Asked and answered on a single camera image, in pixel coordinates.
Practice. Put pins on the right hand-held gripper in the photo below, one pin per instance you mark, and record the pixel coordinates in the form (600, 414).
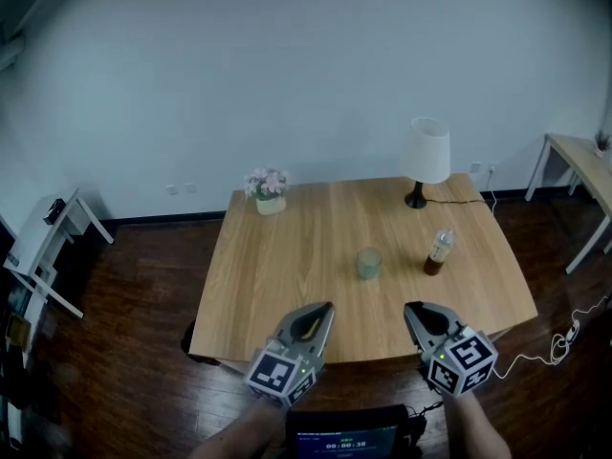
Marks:
(461, 364)

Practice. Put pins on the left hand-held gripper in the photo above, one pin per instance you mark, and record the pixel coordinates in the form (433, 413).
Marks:
(282, 371)

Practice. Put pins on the clear glass cup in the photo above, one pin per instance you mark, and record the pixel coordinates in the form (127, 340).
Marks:
(369, 264)

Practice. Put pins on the person's left forearm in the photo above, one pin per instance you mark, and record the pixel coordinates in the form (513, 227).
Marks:
(239, 430)

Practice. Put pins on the person's right forearm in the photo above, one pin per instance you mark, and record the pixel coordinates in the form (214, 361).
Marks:
(478, 428)

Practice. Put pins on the light wooden table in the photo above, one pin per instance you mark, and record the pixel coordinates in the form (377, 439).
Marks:
(296, 256)

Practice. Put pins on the plastic bottle with brown liquid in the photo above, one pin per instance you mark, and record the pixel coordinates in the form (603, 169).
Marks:
(438, 252)

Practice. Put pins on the black screen with timer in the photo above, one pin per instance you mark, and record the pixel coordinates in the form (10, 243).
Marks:
(346, 435)

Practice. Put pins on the pink flowers in white pot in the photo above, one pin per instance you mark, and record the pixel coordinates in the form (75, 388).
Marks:
(268, 190)

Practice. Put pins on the white power adapter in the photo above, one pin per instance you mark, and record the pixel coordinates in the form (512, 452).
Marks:
(572, 330)

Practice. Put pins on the white shade table lamp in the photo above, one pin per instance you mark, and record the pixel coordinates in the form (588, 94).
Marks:
(427, 153)

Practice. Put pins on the wooden desk with white legs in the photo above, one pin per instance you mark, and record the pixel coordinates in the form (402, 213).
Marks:
(581, 170)

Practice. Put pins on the small potted plant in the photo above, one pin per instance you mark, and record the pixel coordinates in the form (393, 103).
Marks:
(602, 142)

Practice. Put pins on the white side table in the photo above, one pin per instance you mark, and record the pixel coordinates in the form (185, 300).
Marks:
(45, 242)

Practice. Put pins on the small black box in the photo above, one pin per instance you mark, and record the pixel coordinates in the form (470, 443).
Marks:
(53, 211)

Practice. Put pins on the dark shelf unit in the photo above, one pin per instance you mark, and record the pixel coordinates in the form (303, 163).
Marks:
(12, 352)

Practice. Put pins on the white wall socket with plug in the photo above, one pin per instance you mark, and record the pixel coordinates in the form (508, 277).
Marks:
(492, 180)

